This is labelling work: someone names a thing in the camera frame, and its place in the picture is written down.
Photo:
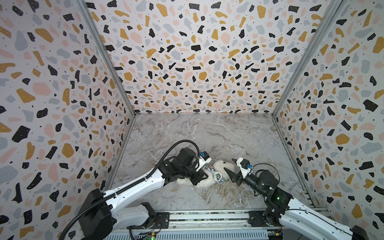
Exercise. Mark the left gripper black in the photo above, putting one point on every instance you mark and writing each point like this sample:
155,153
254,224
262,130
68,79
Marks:
197,173

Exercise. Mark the white fluffy teddy bear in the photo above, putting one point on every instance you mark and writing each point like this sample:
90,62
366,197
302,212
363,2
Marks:
218,165

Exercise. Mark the blue white striped knit sweater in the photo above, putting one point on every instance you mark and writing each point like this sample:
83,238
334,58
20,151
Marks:
216,175

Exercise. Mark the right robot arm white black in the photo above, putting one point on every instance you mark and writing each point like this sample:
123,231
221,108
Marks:
284,210

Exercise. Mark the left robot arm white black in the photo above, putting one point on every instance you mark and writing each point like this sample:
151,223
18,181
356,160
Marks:
102,212

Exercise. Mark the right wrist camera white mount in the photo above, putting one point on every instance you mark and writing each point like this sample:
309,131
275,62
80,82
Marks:
245,167

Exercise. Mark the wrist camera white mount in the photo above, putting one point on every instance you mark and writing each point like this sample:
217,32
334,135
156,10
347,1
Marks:
203,159
245,167

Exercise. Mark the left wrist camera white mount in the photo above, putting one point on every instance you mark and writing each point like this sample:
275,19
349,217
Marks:
203,159

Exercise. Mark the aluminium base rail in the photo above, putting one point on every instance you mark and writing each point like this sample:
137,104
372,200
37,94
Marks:
230,219

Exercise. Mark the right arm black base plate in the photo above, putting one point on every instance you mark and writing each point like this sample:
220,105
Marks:
264,218

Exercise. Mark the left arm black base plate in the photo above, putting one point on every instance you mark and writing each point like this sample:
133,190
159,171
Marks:
160,221

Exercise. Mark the grey vented cable duct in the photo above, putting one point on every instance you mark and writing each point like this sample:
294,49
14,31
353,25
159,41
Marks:
207,235

